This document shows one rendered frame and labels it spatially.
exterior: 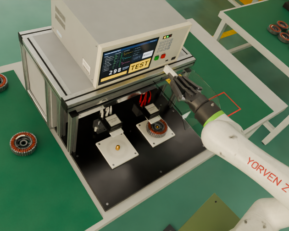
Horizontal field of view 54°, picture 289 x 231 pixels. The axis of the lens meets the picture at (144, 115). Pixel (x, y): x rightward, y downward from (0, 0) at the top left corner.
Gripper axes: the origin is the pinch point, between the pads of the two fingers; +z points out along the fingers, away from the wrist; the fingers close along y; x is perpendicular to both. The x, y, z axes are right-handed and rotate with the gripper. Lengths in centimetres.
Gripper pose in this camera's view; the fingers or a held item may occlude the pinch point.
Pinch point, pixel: (170, 72)
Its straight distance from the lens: 117.4
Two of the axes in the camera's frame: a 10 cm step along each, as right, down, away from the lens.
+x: 2.4, -6.0, -7.7
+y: 7.8, -3.5, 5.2
